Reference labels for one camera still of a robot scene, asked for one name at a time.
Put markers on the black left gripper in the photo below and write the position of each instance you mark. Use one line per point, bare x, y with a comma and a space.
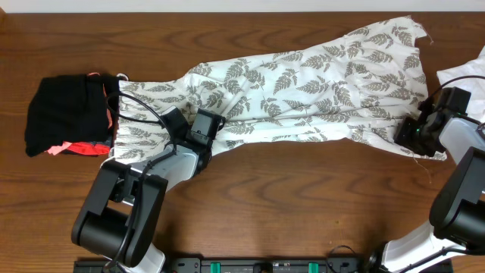
215, 127

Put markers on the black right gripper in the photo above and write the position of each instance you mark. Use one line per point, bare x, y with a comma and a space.
408, 135

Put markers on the white fern print garment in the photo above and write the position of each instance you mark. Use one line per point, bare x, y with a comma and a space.
358, 87

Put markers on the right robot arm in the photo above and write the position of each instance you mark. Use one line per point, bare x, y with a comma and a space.
455, 226

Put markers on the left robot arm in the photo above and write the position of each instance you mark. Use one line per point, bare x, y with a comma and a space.
120, 213

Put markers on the plain white cloth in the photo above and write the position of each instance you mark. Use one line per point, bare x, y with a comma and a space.
475, 86

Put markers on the folded black and coral garment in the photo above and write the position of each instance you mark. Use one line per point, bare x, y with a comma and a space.
69, 114

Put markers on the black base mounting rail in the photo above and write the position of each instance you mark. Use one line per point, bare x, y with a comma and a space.
338, 264

